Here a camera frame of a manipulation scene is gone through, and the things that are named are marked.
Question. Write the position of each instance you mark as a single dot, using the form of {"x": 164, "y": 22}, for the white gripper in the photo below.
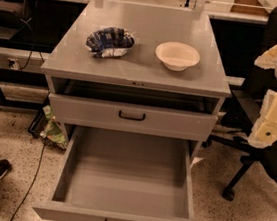
{"x": 263, "y": 134}

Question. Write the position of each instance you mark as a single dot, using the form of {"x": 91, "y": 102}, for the blue chip bag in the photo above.
{"x": 110, "y": 42}

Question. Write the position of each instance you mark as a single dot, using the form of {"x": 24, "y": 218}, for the grey drawer cabinet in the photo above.
{"x": 139, "y": 77}

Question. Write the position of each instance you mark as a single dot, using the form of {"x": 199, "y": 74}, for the open grey bottom drawer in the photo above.
{"x": 121, "y": 176}

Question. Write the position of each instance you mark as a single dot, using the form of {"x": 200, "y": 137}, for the closed grey middle drawer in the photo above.
{"x": 158, "y": 122}

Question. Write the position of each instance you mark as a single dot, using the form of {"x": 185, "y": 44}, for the green snack bag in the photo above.
{"x": 52, "y": 133}

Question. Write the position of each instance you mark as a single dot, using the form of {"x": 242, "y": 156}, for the black office chair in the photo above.
{"x": 253, "y": 111}

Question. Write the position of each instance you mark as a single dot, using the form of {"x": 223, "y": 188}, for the white paper bowl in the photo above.
{"x": 177, "y": 56}

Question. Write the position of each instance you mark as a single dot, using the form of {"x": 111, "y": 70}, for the black middle drawer handle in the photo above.
{"x": 127, "y": 116}

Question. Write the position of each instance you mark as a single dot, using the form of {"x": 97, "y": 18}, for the wall power outlet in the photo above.
{"x": 13, "y": 63}

